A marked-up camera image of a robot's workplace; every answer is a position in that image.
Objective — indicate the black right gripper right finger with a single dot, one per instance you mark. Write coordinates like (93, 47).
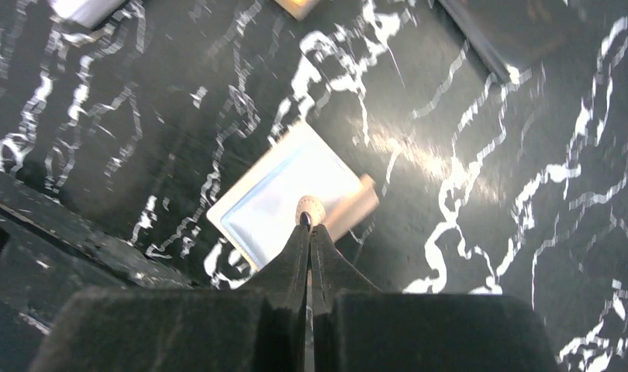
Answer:
(332, 274)

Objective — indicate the tan card holder with sleeves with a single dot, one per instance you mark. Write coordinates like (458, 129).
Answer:
(259, 212)

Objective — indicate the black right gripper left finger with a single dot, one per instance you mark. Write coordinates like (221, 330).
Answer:
(283, 280)

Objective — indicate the gold card stack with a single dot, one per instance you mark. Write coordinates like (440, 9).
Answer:
(298, 9)

